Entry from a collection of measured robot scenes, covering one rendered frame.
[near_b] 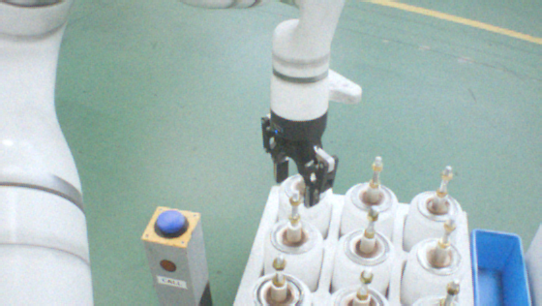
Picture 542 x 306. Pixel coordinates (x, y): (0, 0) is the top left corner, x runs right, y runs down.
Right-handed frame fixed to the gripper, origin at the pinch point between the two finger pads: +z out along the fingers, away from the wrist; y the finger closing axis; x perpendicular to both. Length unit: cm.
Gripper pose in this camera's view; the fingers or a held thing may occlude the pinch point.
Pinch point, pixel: (295, 186)
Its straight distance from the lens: 74.5
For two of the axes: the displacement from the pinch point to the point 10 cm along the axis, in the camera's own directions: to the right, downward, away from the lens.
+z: 0.0, 7.9, 6.2
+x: 8.0, -3.7, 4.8
